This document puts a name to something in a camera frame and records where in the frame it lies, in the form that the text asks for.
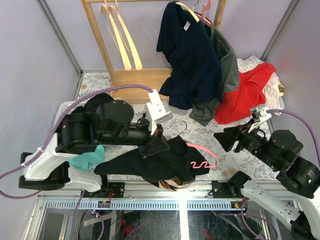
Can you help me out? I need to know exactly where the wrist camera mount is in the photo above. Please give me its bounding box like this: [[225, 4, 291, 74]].
[[248, 106, 272, 133], [146, 89, 173, 135]]

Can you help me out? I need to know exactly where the white garment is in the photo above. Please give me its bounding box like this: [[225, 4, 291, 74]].
[[237, 55, 285, 110]]

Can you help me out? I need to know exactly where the pink hanger on rack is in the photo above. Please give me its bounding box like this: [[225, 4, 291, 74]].
[[194, 0, 213, 27]]

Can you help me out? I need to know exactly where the black garment in basket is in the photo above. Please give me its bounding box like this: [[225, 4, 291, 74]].
[[84, 93, 114, 112]]

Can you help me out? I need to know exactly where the floral table mat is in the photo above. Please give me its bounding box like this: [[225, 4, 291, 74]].
[[76, 72, 277, 181]]

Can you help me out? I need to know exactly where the grey t shirt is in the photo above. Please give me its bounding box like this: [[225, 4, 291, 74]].
[[189, 24, 240, 127]]

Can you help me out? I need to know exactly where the black t shirt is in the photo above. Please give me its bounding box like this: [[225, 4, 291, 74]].
[[94, 135, 210, 191]]

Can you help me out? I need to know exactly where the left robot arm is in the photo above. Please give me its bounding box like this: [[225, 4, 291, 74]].
[[18, 100, 170, 198]]

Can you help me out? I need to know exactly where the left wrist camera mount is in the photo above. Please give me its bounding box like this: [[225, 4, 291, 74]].
[[146, 89, 173, 135]]

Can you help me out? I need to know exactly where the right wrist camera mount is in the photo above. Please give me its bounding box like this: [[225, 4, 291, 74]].
[[248, 106, 272, 133]]

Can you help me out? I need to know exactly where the pink hanger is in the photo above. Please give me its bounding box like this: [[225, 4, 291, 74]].
[[167, 119, 219, 171], [194, 0, 213, 27]]

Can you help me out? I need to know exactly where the teal cloth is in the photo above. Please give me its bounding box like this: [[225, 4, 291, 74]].
[[68, 145, 105, 172]]

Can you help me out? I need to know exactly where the wooden clothes rack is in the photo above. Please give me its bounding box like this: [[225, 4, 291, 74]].
[[81, 0, 227, 104]]

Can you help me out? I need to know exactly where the red t shirt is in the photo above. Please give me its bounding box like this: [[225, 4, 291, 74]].
[[213, 62, 276, 125]]

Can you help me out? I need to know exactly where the navy t shirt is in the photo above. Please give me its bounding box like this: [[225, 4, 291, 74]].
[[156, 1, 224, 110]]

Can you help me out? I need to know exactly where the wooden hanger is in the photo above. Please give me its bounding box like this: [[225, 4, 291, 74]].
[[100, 0, 132, 71], [112, 1, 143, 70]]

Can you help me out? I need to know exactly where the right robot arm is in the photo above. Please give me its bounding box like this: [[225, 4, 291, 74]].
[[213, 123, 320, 240]]

